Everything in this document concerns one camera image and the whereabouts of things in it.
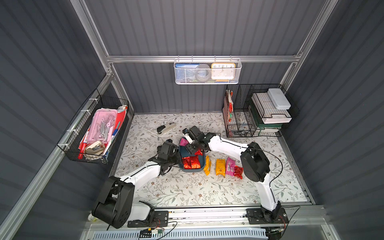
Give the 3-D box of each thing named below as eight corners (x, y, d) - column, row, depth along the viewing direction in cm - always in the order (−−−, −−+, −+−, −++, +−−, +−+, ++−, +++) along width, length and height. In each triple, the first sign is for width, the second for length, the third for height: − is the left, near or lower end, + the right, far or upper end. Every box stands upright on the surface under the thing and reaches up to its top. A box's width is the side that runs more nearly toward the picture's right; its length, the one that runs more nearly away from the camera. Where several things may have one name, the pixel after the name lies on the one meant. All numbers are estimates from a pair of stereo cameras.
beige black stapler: (159, 135, 109) (157, 131, 106) (157, 131, 112) (155, 127, 108) (176, 128, 114) (175, 124, 110) (174, 124, 116) (173, 120, 112)
